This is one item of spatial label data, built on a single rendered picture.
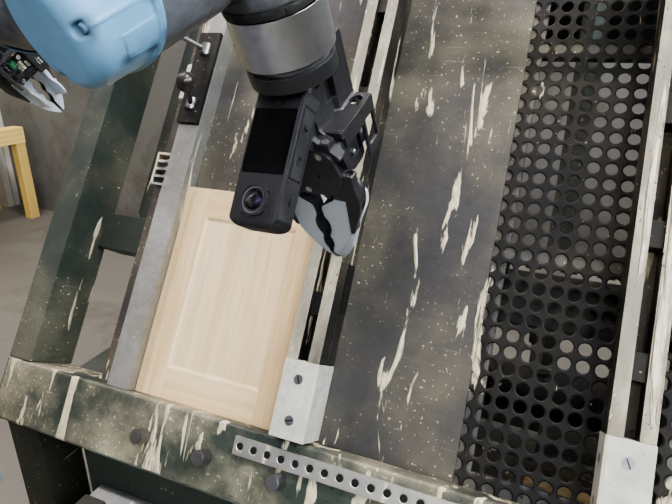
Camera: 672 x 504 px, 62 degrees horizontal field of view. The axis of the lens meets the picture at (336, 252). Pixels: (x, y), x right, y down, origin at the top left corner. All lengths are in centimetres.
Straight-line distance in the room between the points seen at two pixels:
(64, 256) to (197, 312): 34
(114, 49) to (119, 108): 103
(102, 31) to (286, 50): 14
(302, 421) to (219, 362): 22
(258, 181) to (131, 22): 16
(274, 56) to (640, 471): 68
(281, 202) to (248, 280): 63
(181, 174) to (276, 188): 74
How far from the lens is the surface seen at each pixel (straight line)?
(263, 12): 40
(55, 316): 130
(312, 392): 91
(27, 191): 552
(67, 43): 33
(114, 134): 135
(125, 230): 130
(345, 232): 52
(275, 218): 42
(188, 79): 108
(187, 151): 116
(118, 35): 32
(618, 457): 85
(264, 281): 102
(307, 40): 41
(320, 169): 47
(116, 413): 113
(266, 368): 100
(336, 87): 48
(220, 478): 101
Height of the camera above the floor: 152
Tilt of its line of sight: 21 degrees down
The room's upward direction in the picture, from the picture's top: straight up
